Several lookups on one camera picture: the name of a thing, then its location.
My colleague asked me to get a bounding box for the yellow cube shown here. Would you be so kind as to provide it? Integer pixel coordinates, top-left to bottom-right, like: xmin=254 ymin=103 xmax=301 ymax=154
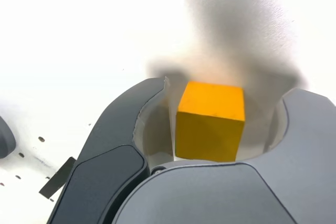
xmin=175 ymin=81 xmax=246 ymax=163

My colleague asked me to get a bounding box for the black tape strip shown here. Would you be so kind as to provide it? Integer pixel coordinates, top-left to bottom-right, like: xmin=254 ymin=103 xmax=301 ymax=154
xmin=38 ymin=156 xmax=77 ymax=198

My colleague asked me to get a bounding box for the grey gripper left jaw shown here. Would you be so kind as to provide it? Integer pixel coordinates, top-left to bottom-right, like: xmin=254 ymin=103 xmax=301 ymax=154
xmin=47 ymin=76 xmax=174 ymax=224

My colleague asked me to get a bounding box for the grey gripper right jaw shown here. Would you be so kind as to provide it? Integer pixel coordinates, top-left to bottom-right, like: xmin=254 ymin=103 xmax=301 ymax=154
xmin=110 ymin=87 xmax=336 ymax=224

